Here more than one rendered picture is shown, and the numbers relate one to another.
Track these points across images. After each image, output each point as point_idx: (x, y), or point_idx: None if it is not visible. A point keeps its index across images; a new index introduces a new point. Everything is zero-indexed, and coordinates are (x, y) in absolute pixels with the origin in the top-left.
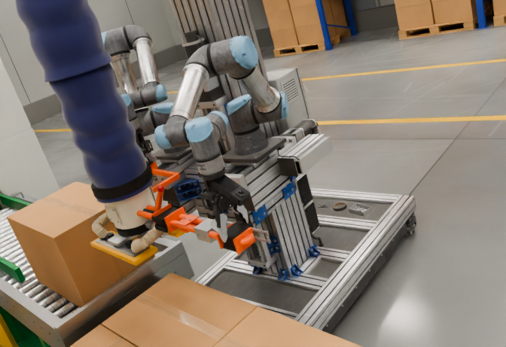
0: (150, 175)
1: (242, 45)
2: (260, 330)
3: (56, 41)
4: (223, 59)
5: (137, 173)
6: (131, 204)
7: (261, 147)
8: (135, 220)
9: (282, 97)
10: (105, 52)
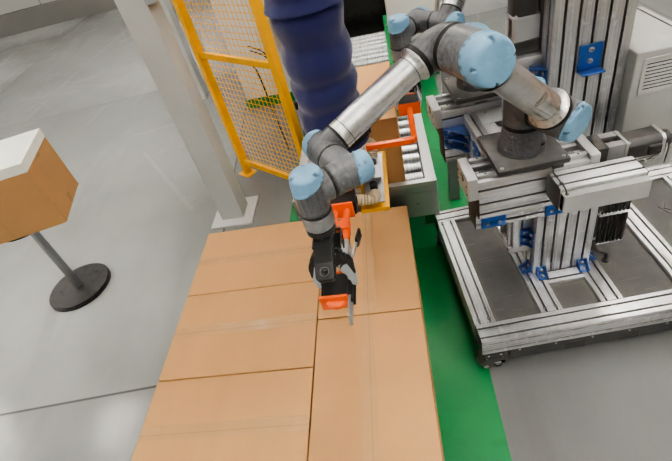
0: (358, 141)
1: (475, 54)
2: (396, 336)
3: None
4: (448, 61)
5: None
6: None
7: (524, 156)
8: None
9: (571, 116)
10: None
